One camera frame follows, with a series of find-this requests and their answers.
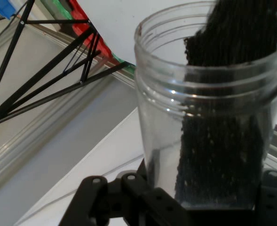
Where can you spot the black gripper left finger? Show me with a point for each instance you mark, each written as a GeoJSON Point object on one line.
{"type": "Point", "coordinates": [119, 202]}

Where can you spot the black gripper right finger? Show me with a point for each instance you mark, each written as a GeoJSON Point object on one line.
{"type": "Point", "coordinates": [273, 200]}

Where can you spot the clear plastic jar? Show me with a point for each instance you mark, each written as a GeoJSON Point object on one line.
{"type": "Point", "coordinates": [161, 106]}

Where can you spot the black tripod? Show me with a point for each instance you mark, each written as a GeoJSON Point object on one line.
{"type": "Point", "coordinates": [41, 71]}

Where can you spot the aluminium wall rail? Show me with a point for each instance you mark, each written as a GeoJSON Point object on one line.
{"type": "Point", "coordinates": [11, 150]}

